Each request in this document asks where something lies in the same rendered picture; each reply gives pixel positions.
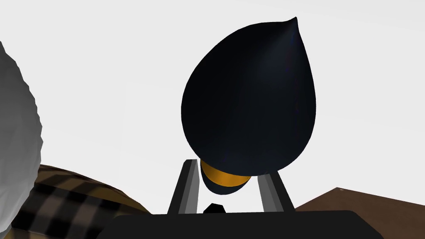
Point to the grey rounded object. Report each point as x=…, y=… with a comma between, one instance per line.
x=16, y=142

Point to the black drop-shaped object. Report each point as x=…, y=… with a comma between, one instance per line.
x=249, y=99

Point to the brown checkered round object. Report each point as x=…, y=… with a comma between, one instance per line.
x=66, y=202

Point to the dark brown wooden table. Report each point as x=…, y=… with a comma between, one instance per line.
x=388, y=212

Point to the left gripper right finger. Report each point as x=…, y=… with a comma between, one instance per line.
x=273, y=194

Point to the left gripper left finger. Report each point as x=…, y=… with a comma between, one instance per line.
x=186, y=192

